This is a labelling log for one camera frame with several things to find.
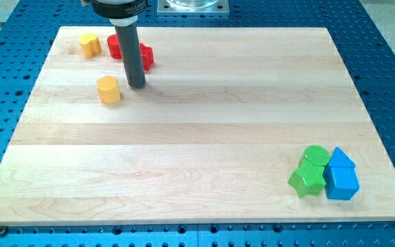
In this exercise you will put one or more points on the blue perforated metal table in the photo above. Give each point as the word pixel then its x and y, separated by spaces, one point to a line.
pixel 29 30

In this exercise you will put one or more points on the green cylinder block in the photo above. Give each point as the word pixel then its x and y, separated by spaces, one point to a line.
pixel 315 154

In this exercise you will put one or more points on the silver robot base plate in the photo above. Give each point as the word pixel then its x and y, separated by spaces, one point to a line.
pixel 192 7

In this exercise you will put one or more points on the red cylinder block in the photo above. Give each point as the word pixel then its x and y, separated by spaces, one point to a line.
pixel 114 48

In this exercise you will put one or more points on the blue triangle block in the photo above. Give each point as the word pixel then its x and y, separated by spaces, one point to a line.
pixel 340 159

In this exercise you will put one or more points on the black robot arm flange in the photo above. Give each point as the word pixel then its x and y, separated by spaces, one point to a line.
pixel 117 9

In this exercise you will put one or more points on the yellow hexagon block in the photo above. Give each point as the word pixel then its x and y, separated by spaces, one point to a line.
pixel 108 89

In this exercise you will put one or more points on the green star block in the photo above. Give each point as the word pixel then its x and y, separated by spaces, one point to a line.
pixel 307 179

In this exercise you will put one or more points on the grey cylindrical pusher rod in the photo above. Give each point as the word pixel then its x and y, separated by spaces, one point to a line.
pixel 127 35

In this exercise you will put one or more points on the blue cube block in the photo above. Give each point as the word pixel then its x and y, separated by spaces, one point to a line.
pixel 341 183

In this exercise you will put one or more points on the wooden board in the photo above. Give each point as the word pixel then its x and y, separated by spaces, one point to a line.
pixel 213 137

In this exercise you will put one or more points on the yellow heart-shaped block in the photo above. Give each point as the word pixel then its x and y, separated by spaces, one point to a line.
pixel 90 45

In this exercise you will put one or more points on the red star-shaped block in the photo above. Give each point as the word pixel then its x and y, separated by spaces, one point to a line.
pixel 147 56

